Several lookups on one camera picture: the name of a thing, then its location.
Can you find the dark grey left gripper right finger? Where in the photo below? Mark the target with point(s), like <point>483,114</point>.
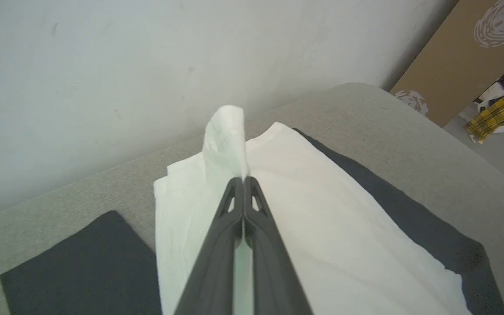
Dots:
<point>274,271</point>

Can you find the yellow plaid garment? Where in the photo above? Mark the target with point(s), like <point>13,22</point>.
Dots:
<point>503,109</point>

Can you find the white and black t-shirt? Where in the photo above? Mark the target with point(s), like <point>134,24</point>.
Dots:
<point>322,218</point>

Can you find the brown cardboard board fingerprint print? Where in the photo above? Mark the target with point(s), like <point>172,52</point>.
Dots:
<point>453,65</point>

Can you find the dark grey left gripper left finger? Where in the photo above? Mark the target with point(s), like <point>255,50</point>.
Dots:
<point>217,262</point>

